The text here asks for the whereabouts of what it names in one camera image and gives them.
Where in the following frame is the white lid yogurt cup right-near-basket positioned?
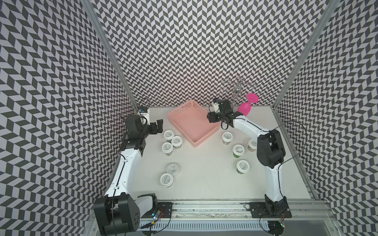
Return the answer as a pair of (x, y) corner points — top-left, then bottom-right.
(221, 132), (233, 145)

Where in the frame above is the pink perforated plastic basket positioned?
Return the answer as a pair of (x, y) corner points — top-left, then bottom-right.
(167, 100), (220, 148)

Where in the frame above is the green yogurt cup white lid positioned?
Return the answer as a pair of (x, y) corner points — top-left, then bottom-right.
(232, 144), (245, 158)

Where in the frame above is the red label yogurt cup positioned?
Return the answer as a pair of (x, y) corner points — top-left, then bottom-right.
(248, 139), (258, 152)

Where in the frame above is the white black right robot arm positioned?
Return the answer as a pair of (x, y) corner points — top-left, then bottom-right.
(207, 98), (288, 218)

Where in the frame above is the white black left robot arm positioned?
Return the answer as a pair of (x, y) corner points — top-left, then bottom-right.
(93, 115), (163, 236)

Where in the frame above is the tipped clear lid yogurt cup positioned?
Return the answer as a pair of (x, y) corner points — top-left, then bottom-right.
(166, 163), (180, 177)

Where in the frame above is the green yogurt cup front-right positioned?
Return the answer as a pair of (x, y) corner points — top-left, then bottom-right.
(236, 160), (250, 174)

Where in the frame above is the magenta plastic wine glass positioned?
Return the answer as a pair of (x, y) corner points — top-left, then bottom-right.
(237, 93), (259, 116)

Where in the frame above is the chrome cup holder stand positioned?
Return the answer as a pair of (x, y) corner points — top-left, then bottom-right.
(221, 77), (257, 111)

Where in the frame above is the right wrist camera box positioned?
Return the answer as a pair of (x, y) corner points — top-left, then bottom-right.
(212, 98), (221, 113)

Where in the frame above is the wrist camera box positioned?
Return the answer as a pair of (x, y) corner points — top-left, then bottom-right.
(212, 98), (221, 113)
(139, 106), (150, 123)

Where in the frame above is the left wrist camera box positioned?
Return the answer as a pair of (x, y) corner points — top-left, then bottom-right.
(139, 106), (150, 123)

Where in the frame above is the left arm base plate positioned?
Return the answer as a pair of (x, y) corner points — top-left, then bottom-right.
(142, 202), (173, 220)

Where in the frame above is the aluminium front rail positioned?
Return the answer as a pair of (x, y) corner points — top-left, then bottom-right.
(132, 199), (344, 236)

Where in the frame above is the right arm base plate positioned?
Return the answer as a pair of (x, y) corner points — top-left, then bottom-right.
(248, 201), (292, 219)

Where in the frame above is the aluminium corner post left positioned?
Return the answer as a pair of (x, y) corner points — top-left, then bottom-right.
(80, 0), (138, 112)

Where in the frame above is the aluminium corner post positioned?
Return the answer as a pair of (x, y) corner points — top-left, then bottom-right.
(80, 0), (138, 112)
(272, 0), (341, 110)

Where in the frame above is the aluminium corner post right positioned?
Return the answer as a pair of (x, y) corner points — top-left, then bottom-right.
(272, 0), (341, 110)

